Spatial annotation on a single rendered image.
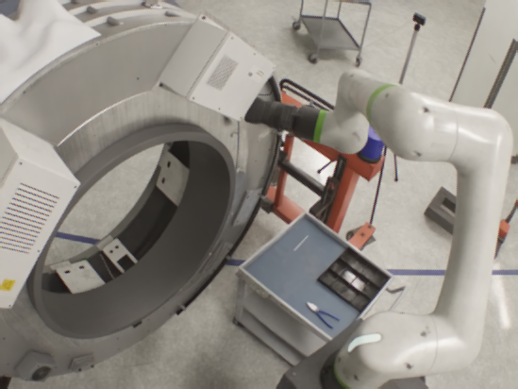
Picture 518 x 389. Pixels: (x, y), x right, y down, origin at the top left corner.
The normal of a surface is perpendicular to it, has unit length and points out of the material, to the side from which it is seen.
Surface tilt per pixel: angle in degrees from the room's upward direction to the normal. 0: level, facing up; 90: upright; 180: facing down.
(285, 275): 0
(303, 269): 0
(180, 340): 0
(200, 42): 47
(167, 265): 22
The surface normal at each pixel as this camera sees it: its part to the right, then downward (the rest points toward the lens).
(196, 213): -0.52, 0.09
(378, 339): -0.11, -0.65
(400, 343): 0.10, -0.57
